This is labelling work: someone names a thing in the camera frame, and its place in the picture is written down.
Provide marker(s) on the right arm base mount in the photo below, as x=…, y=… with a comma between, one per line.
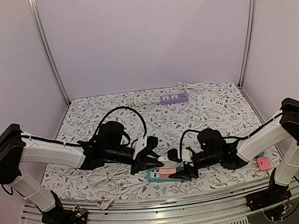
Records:
x=272, y=195

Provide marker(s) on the right aluminium frame post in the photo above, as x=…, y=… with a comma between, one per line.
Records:
x=248, y=43

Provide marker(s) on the white plug adapter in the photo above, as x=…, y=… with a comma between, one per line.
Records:
x=166, y=162

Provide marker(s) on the purple power strip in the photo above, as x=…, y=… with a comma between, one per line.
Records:
x=174, y=98

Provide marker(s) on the teal power strip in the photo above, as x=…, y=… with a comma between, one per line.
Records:
x=153, y=175

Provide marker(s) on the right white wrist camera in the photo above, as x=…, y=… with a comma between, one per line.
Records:
x=185, y=156

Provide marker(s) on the pink cube socket adapter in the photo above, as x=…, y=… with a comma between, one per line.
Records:
x=165, y=173

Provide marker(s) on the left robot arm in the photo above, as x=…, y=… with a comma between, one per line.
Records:
x=19, y=150

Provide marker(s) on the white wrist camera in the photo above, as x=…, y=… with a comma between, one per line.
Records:
x=185, y=156
x=144, y=144

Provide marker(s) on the pink plug adapter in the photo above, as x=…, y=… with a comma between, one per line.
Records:
x=263, y=163

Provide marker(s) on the aluminium front rail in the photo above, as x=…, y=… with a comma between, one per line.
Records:
x=219, y=206

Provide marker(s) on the aluminium frame post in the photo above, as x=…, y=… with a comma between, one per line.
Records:
x=248, y=43
x=33, y=6

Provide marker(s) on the white power strip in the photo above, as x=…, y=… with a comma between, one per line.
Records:
x=211, y=101

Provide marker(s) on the left aluminium frame post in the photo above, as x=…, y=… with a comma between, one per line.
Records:
x=33, y=6

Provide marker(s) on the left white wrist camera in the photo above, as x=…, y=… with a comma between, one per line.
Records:
x=144, y=144

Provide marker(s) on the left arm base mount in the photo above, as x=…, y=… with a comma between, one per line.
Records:
x=60, y=215

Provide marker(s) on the floral patterned table mat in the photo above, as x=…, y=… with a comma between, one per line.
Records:
x=174, y=125

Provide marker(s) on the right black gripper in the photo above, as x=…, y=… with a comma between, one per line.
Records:
x=191, y=167

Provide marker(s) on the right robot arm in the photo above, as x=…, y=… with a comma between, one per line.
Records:
x=283, y=125

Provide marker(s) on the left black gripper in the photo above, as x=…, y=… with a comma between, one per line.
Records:
x=142, y=165

